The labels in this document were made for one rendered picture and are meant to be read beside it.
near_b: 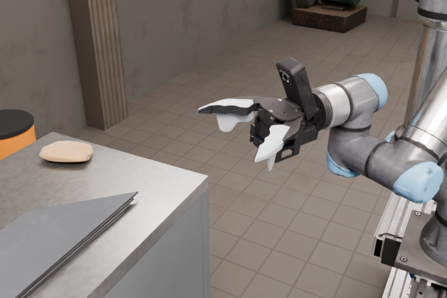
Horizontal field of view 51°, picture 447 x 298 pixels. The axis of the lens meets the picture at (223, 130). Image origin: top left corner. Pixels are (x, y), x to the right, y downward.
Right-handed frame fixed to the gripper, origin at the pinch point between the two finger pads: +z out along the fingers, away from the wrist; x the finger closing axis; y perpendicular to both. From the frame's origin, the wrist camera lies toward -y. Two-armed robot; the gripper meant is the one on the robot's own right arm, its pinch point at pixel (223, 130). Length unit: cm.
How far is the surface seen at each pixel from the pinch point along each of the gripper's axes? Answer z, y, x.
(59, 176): 9, 50, 62
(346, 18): -468, 176, 355
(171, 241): -8, 54, 28
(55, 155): 8, 47, 69
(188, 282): -14, 75, 28
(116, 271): 11.1, 44.4, 18.9
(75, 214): 12, 44, 39
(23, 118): -11, 117, 206
